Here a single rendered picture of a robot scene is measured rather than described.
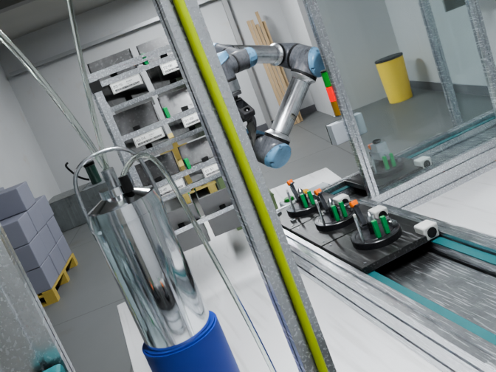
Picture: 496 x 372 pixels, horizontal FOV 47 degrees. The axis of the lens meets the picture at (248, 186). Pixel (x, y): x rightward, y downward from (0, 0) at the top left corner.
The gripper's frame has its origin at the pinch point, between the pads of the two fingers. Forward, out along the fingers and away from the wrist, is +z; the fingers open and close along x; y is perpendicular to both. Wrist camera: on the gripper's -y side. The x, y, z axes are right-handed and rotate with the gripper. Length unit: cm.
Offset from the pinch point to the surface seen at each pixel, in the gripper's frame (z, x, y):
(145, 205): -16, 52, -106
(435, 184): 33, -47, -37
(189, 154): -10.7, 29.6, -34.8
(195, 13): -42, 38, -131
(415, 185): 30, -40, -36
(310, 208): 24.5, -3.9, -26.4
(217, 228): 20.8, 26.7, -13.2
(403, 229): 26, -12, -71
